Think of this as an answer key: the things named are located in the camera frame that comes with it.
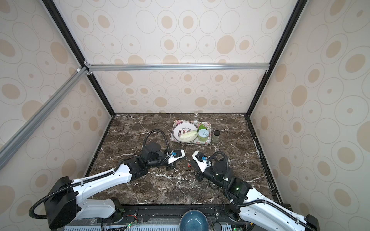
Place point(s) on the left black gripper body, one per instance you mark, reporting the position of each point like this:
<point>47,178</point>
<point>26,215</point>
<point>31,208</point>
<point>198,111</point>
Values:
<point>172,165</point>

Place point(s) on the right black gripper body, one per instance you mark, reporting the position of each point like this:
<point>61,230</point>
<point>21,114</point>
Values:
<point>197,166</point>

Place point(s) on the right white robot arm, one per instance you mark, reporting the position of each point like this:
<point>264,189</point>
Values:
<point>246,203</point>

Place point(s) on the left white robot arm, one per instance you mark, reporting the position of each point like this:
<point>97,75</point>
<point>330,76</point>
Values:
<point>70,200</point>

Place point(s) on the pale napa cabbage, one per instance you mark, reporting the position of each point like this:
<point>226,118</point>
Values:
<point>189,136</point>

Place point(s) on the white round plate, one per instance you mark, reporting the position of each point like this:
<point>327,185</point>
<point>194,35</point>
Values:
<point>182,128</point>

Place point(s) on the green herb spice jar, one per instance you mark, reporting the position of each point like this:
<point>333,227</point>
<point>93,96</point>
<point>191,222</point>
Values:
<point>216,137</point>

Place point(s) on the green labelled tin can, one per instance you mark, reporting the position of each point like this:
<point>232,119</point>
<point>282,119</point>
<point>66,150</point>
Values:
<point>203,135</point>

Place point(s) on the blue ceramic bowl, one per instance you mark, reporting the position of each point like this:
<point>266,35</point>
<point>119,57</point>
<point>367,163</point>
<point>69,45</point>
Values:
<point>193,220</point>

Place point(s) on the green plastic leaf vegetable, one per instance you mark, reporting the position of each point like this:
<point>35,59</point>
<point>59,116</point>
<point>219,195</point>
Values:
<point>202,127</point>

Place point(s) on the floral rectangular tray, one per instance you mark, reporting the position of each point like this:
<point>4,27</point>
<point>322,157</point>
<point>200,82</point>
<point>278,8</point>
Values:
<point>197,123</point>

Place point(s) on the clear glass shaker bottle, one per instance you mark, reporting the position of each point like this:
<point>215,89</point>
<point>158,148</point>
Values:
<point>196,113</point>

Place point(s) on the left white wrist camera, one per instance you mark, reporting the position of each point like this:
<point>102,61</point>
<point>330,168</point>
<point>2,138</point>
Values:
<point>176,155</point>

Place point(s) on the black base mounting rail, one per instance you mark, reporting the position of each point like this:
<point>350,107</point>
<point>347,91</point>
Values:
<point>143,213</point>

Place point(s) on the horizontal aluminium frame rail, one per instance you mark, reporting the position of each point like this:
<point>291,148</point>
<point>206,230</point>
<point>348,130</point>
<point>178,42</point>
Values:
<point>178,67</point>

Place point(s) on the side aluminium frame rail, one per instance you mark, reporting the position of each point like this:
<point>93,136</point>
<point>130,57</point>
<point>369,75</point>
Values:
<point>19,138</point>

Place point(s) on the black vertical left corner post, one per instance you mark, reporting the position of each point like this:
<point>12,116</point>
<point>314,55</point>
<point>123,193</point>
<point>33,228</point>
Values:
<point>63,28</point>

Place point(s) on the black vertical corner post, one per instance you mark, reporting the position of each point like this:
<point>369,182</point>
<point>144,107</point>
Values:
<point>297,11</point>
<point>63,28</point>

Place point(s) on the black vertical right corner post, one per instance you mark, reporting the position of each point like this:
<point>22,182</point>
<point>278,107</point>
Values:
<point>297,11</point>

